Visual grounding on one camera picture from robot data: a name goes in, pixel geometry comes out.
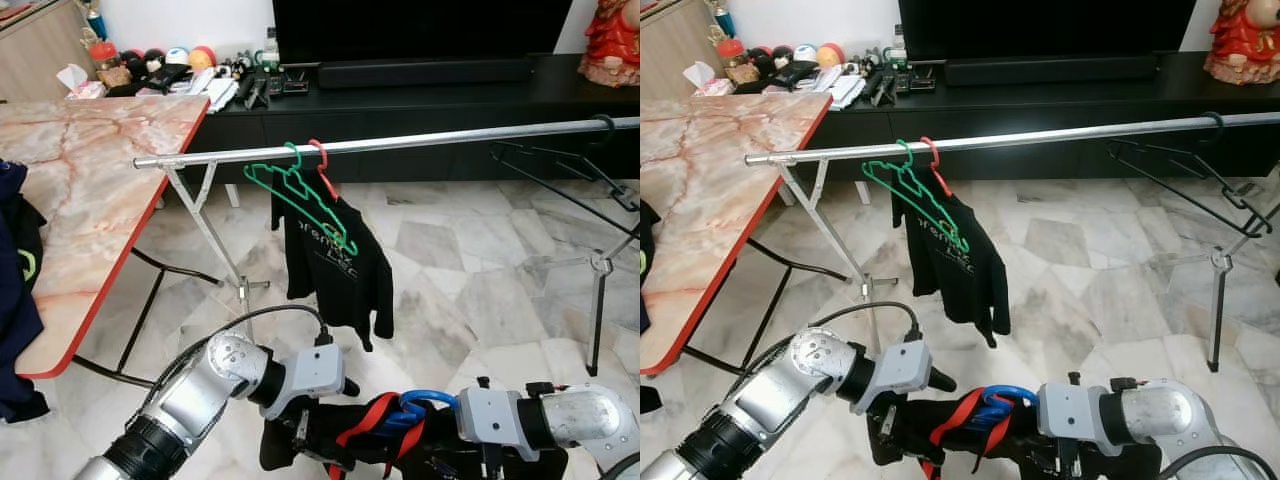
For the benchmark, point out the black garment with red stripe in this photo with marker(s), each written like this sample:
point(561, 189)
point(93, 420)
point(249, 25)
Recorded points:
point(330, 430)
point(930, 430)

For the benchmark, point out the blue plastic hanger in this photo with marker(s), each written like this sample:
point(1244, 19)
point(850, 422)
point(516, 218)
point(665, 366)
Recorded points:
point(1010, 392)
point(425, 397)

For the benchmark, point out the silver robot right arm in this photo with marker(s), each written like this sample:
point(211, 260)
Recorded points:
point(585, 420)
point(1165, 415)

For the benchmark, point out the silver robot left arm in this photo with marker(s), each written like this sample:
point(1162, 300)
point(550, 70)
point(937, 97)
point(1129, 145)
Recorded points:
point(790, 390)
point(190, 395)

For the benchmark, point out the red hanger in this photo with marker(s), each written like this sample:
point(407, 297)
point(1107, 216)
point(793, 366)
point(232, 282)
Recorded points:
point(937, 155)
point(324, 158)

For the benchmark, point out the black hanger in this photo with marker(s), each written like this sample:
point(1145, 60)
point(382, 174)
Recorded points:
point(1215, 116)
point(604, 118)

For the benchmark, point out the black shirt with green logo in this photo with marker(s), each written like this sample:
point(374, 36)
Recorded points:
point(950, 275)
point(335, 280)

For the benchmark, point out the silver metal clothes rack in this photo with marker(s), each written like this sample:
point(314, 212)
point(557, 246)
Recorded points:
point(1080, 132)
point(450, 136)

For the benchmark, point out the black television cabinet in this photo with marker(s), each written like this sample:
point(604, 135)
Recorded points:
point(1080, 100)
point(450, 105)

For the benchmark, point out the small black tripod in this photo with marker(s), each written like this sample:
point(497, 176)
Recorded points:
point(255, 92)
point(882, 88)

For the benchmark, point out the marble table with black legs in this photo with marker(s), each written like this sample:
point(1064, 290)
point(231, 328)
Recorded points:
point(90, 180)
point(720, 180)

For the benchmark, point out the black electronic device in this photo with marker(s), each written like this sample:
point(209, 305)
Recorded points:
point(915, 78)
point(290, 82)

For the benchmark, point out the navy garment with white print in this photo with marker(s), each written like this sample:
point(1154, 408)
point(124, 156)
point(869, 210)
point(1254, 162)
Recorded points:
point(645, 260)
point(15, 320)

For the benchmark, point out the black soundbar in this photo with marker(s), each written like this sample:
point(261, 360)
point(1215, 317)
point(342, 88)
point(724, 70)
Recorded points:
point(1050, 70)
point(425, 73)

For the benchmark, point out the clear bottle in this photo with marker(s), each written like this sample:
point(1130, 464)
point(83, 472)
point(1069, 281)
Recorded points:
point(897, 48)
point(270, 52)

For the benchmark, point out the orange ball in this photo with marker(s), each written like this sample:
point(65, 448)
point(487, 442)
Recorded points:
point(831, 55)
point(203, 57)

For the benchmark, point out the pale blue ball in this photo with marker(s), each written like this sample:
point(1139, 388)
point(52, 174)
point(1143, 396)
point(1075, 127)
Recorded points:
point(177, 56)
point(805, 54)

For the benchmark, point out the black television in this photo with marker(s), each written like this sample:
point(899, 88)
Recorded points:
point(420, 30)
point(1045, 28)

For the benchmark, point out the tissue box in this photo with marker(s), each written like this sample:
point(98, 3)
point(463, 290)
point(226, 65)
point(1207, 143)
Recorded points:
point(82, 85)
point(708, 82)

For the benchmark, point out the jar with red lid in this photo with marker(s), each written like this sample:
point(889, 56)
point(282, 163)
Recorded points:
point(103, 65)
point(732, 62)

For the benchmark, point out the light wooden cabinet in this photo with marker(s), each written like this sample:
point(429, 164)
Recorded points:
point(40, 55)
point(680, 50)

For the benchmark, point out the blue trophy ornament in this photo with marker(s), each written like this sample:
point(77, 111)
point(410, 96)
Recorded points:
point(93, 18)
point(722, 16)

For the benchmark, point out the red laughing Buddha statue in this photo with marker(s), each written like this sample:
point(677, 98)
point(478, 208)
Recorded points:
point(612, 40)
point(1240, 40)

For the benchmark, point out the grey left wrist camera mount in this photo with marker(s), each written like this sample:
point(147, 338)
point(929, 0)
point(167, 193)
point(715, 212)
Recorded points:
point(310, 372)
point(900, 365)

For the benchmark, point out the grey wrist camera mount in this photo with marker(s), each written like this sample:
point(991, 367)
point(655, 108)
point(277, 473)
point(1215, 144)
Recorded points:
point(490, 412)
point(900, 365)
point(1070, 408)
point(310, 372)

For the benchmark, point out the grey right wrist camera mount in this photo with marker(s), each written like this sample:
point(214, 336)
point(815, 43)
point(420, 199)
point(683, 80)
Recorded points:
point(490, 412)
point(1070, 408)

